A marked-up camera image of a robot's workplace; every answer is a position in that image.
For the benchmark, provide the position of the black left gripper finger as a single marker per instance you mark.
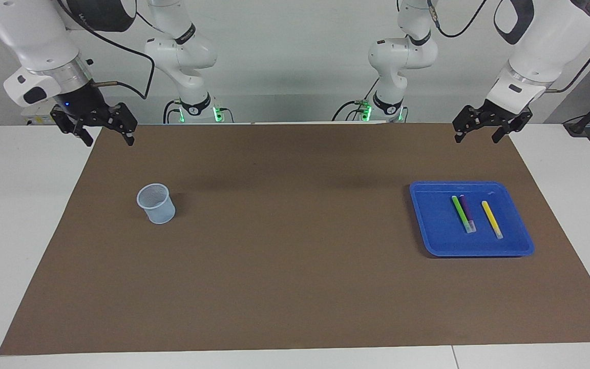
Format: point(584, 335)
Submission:
point(510, 127)
point(469, 120)

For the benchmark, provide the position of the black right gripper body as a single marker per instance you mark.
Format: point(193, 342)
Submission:
point(81, 101)

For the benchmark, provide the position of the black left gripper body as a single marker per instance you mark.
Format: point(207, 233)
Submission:
point(502, 111)

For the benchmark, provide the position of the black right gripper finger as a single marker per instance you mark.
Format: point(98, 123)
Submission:
point(121, 119)
point(72, 125)

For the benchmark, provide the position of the purple pen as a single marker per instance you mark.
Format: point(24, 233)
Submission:
point(466, 205)

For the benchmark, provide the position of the green pen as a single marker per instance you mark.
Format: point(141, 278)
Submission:
point(460, 211)

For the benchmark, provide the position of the yellow pen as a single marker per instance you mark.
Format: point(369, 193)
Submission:
point(492, 219)

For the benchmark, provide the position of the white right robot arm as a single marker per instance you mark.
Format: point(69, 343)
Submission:
point(39, 36)

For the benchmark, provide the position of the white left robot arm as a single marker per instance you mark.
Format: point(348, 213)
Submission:
point(546, 41)

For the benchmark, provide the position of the blue plastic tray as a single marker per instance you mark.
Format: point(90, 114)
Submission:
point(438, 230)

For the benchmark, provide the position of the white socket box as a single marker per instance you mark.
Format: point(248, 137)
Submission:
point(39, 118)

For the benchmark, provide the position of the clear plastic cup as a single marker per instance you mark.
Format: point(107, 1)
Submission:
point(161, 212)

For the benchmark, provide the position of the brown table mat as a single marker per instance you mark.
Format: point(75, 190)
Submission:
point(295, 282)

